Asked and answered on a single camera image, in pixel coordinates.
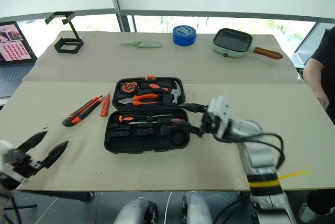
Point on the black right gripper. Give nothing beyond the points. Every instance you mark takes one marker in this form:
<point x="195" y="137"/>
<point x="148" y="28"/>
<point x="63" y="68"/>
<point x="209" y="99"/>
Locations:
<point x="210" y="124"/>

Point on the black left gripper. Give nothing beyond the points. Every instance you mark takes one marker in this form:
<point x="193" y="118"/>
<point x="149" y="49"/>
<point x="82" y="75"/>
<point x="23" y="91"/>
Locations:
<point x="23" y="165"/>

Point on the bystander bare forearm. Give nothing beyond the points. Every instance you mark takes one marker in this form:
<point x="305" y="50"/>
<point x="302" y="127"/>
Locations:
<point x="314" y="77"/>

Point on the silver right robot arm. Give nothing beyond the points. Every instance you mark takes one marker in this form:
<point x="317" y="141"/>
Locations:
<point x="259" y="156"/>

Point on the black plastic tool case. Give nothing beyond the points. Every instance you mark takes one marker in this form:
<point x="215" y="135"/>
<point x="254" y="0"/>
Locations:
<point x="146" y="135"/>

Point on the bystander bare hand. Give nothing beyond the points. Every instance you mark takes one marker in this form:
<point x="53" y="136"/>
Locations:
<point x="323" y="101"/>

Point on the steel claw hammer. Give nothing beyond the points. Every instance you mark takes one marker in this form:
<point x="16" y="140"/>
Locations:
<point x="174" y="93"/>

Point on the slim black red screwdriver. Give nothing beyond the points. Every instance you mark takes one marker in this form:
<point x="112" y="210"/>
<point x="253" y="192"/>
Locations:
<point x="162" y="122"/>

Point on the stubby orange black screwdriver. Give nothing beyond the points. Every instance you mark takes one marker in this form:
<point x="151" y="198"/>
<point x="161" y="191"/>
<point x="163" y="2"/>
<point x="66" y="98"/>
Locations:
<point x="154" y="87"/>

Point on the black orange utility knife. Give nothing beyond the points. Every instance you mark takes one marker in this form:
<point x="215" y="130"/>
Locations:
<point x="81" y="113"/>

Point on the black table leg bar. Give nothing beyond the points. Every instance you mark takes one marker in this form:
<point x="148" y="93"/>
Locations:
<point x="60" y="195"/>

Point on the long orange black screwdriver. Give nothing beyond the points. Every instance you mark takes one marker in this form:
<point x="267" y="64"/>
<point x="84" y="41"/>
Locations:
<point x="131" y="118"/>

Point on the orange black tape measure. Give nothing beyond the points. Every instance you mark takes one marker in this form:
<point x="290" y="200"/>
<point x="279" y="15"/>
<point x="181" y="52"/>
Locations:
<point x="128" y="87"/>

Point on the black tripod stand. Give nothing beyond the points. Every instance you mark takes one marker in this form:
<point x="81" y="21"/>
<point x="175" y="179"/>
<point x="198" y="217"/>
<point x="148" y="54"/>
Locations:
<point x="13" y="208"/>

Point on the blue tape roll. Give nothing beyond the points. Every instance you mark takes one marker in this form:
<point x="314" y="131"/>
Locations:
<point x="184" y="35"/>

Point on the green electric frying pan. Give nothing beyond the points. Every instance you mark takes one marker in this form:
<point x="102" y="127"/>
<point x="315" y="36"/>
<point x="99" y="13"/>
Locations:
<point x="233" y="43"/>

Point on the pale green sheathed knife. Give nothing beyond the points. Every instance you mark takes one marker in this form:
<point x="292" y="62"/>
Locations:
<point x="141" y="43"/>

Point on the open laptop computer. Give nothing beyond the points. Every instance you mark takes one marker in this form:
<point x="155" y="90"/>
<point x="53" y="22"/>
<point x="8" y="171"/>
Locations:
<point x="13" y="59"/>

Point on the silver rounded robot leg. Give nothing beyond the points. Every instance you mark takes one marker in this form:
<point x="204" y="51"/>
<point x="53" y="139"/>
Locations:
<point x="196" y="209"/>
<point x="136" y="212"/>

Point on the black metal desk stand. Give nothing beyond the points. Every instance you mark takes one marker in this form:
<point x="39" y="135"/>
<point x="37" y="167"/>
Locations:
<point x="68" y="43"/>

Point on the bystander black shirt torso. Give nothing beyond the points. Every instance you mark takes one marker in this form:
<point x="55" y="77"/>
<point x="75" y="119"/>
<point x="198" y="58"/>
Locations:
<point x="327" y="51"/>

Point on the bystander leg and shoe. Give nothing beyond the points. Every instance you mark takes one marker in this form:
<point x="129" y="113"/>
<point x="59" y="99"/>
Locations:
<point x="318" y="204"/>

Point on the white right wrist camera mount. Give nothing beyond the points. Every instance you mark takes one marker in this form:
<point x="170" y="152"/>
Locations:
<point x="220" y="109"/>

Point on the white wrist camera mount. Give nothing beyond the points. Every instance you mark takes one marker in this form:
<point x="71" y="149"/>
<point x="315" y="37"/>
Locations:
<point x="220" y="109"/>
<point x="5" y="156"/>

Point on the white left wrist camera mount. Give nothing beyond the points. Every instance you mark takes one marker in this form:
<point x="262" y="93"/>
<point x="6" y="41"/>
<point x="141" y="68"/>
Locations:
<point x="5" y="156"/>

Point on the grey window frame post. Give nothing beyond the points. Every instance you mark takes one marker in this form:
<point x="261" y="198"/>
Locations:
<point x="119" y="1"/>

